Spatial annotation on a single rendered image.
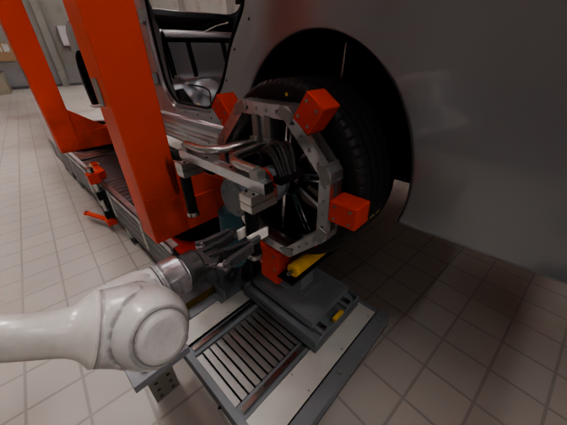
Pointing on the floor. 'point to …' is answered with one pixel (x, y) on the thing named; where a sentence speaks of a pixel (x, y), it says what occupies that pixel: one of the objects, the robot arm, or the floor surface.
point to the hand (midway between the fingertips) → (253, 232)
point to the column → (164, 384)
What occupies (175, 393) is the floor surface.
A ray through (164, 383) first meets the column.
